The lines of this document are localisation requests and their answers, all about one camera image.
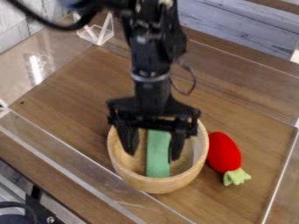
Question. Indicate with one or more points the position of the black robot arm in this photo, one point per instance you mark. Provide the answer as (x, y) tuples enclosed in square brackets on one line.
[(158, 43)]

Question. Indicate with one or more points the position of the green rectangular block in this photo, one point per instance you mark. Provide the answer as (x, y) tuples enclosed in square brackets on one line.
[(156, 157)]

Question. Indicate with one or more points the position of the red plush strawberry toy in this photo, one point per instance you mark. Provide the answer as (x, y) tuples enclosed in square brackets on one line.
[(224, 159)]

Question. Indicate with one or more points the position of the clear acrylic tray wall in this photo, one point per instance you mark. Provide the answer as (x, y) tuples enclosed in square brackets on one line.
[(58, 79)]

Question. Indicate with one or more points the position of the brown wooden bowl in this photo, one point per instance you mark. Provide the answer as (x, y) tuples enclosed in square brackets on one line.
[(186, 168)]

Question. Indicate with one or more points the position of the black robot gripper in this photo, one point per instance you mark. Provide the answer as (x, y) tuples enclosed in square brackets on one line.
[(152, 109)]

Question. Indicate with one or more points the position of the black table mount bracket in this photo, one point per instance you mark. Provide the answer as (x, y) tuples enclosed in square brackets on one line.
[(36, 213)]

